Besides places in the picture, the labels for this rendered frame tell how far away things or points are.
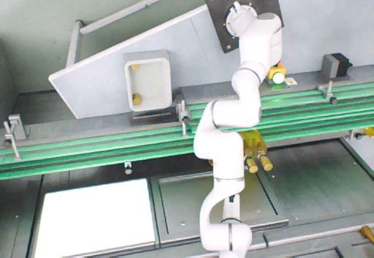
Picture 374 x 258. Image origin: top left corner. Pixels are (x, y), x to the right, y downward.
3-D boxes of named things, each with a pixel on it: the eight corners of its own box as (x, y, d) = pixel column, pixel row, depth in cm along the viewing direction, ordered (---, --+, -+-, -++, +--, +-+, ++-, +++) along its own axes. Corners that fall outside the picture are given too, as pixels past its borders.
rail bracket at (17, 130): (20, 133, 155) (9, 169, 137) (8, 99, 146) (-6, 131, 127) (31, 131, 156) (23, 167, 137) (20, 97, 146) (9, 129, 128)
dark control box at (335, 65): (320, 69, 170) (329, 78, 163) (323, 53, 166) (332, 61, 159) (337, 68, 171) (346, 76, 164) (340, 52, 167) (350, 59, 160)
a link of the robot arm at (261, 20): (234, 89, 118) (228, 43, 108) (259, 52, 134) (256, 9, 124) (263, 93, 114) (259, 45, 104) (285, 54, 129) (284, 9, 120)
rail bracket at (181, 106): (177, 126, 156) (183, 144, 146) (176, 91, 147) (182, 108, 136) (185, 126, 156) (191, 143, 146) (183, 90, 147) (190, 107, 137)
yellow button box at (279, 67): (262, 77, 166) (268, 84, 160) (264, 61, 162) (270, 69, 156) (277, 74, 167) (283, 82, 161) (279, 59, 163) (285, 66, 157)
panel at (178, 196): (43, 196, 151) (30, 271, 123) (42, 191, 149) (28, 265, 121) (256, 164, 163) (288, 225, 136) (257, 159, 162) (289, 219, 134)
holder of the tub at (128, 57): (131, 111, 163) (132, 120, 157) (123, 52, 148) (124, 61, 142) (169, 106, 166) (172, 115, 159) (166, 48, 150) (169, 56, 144)
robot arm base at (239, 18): (216, 12, 143) (229, 26, 130) (244, -8, 141) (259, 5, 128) (234, 42, 152) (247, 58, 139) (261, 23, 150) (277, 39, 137)
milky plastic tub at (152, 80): (128, 101, 160) (130, 112, 153) (122, 53, 148) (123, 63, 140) (169, 96, 163) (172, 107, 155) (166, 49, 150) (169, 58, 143)
